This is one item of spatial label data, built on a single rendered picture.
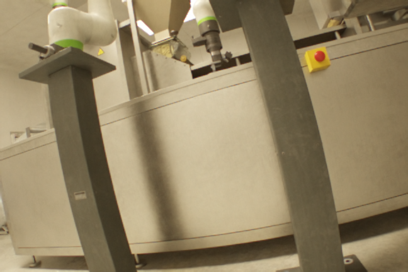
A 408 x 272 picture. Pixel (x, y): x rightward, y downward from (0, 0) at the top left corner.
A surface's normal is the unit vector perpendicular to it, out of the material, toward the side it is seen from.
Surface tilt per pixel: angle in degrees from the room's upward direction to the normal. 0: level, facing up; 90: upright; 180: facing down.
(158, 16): 114
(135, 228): 90
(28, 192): 90
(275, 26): 90
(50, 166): 90
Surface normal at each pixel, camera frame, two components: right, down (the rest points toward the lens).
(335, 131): -0.23, 0.00
